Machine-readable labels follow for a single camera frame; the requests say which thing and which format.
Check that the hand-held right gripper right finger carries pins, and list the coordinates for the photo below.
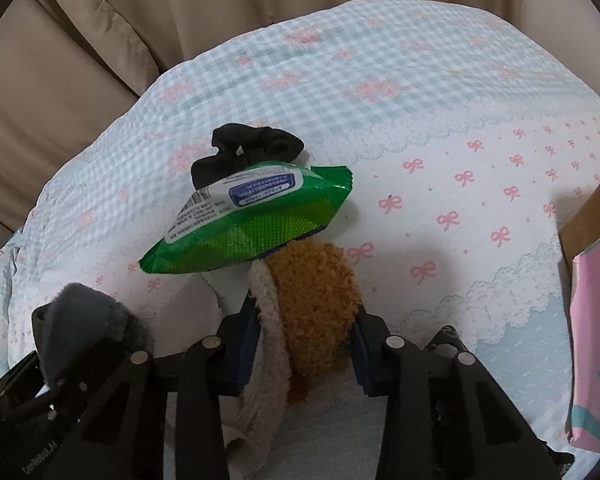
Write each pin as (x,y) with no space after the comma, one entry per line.
(363,357)

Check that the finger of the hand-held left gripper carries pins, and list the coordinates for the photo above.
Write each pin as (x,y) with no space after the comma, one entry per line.
(77,377)

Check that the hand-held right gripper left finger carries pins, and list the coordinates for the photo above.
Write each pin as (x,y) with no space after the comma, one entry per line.
(245,355)

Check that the grey fuzzy plush cloth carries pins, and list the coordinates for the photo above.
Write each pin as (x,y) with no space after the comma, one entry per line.
(87,320)

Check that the brown and white plush toy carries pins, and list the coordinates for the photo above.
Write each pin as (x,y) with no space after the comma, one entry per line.
(312,310)

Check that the green wet wipes packet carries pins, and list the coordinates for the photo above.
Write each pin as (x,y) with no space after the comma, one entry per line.
(260,225)

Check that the black scrunchie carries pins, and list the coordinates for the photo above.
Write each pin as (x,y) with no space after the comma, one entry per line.
(260,147)

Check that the pink and teal packet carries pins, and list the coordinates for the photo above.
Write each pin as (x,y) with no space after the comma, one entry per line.
(597,335)

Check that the gingham bow print blanket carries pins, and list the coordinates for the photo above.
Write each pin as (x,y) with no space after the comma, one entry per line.
(430,110)

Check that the brown cardboard box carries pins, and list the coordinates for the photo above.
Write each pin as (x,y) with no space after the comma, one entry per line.
(587,220)

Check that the beige cushion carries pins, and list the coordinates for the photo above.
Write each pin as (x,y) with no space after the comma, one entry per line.
(105,25)

